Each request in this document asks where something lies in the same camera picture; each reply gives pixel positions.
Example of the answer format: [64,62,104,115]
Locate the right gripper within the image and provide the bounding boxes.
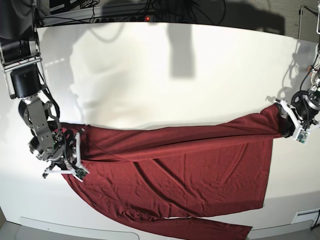
[28,128,84,179]

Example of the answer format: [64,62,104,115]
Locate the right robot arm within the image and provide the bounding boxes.
[0,26,293,181]

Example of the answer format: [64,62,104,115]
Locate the black power strip red switch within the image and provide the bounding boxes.
[93,15,153,23]

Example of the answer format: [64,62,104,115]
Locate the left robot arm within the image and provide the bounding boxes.
[275,38,320,137]

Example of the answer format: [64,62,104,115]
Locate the tangled black cables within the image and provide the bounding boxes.
[139,0,226,24]

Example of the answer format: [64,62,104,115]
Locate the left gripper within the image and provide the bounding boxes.
[273,98,320,130]

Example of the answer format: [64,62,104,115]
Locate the white wall socket plate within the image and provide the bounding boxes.
[292,210,319,224]

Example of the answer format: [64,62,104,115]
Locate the dark red long-sleeve shirt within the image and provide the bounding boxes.
[63,105,282,240]

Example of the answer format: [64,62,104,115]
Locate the white metal stand frame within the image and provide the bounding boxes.
[298,5,319,43]

